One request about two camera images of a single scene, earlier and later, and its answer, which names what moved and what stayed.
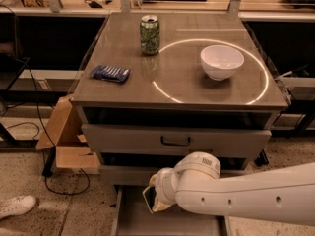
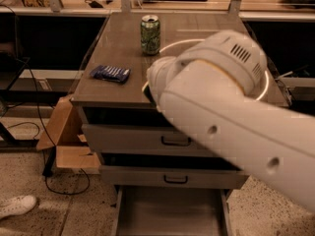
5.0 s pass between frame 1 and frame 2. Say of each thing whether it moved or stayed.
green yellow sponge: moved
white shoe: stayed
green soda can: stayed
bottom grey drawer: stayed
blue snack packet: stayed
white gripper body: moved
